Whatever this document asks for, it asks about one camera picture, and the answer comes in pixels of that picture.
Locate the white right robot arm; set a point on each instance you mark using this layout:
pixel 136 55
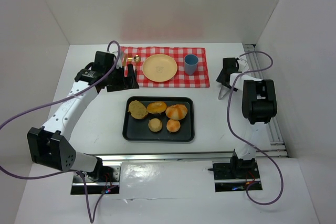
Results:
pixel 258 104

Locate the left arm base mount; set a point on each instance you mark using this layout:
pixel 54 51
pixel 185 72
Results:
pixel 107 182

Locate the gold spoon green handle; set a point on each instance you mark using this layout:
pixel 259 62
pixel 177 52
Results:
pixel 137 60

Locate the red white checkered cloth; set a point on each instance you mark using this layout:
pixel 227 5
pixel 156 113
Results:
pixel 199 79

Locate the twisted orange white bun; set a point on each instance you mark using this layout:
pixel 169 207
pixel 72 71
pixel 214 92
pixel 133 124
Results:
pixel 176 112

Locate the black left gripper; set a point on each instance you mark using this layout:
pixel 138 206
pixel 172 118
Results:
pixel 122 82

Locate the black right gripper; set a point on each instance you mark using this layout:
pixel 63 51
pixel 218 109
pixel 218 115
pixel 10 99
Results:
pixel 223 76

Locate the beige round plate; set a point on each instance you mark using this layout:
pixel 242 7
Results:
pixel 159 68

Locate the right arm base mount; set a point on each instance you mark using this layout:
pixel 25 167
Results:
pixel 236 175

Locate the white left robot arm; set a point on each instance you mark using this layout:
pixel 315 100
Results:
pixel 49 145

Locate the small round tan muffin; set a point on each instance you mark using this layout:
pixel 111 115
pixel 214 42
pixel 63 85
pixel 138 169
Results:
pixel 155 125

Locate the orange glazed donut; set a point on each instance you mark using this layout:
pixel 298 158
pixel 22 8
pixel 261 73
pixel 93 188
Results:
pixel 156 107

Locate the blue cup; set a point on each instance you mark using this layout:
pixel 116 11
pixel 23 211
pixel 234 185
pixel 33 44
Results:
pixel 190 64

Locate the aluminium rail at table edge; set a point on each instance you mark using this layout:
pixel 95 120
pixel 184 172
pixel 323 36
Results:
pixel 156 157

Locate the small orange round bun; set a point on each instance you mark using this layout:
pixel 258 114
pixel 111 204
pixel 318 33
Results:
pixel 173 126

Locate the gold knife green handle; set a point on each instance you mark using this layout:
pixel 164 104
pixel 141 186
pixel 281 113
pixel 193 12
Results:
pixel 125 60

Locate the flat brown bread slice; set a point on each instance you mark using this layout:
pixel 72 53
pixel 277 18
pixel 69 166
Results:
pixel 137 110

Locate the metal serving tongs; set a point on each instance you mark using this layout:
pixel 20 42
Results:
pixel 223 91

